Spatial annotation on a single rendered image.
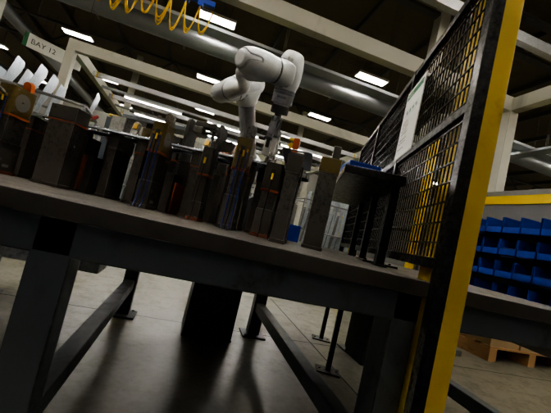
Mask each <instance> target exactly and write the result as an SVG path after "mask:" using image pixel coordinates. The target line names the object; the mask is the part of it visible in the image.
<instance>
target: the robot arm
mask: <svg viewBox="0 0 551 413"><path fill-rule="evenodd" d="M235 65H236V67H237V68H236V70H235V75H233V76H231V77H228V78H226V79H223V80H222V81H221V82H218V83H216V84H214V85H213V86H212V88H211V96H212V99H213V100H214V101H216V102H219V103H225V102H235V101H236V102H237V104H238V105H239V134H240V137H244V138H246V133H247V129H248V127H249V126H250V125H254V126H255V127H256V116H255V106H256V104H257V101H258V99H259V97H260V94H261V93H262V91H263V90H264V88H265V82H267V83H271V84H274V85H275V89H274V93H273V95H272V99H271V100H272V101H273V102H274V103H273V104H272V105H271V112H274V113H275V115H273V116H272V118H271V123H270V125H269V128H268V131H267V133H266V136H264V138H265V142H264V146H263V149H262V155H264V156H267V157H268V156H269V153H274V151H275V148H276V143H277V139H279V138H280V137H279V133H280V127H281V122H282V120H283V117H282V116H287V115H288V112H289V107H291V106H292V104H293V100H294V96H295V93H296V91H297V89H298V86H299V85H300V82H301V78H302V75H303V66H304V57H303V55H301V54H300V53H299V52H296V51H294V50H287V51H286V52H285V53H284V54H283V55H282V56H281V58H280V57H277V56H276V55H274V54H273V53H271V52H268V51H266V50H264V49H261V48H257V47H253V46H246V47H242V48H241V49H240V50H238V51H237V53H236V55H235Z"/></svg>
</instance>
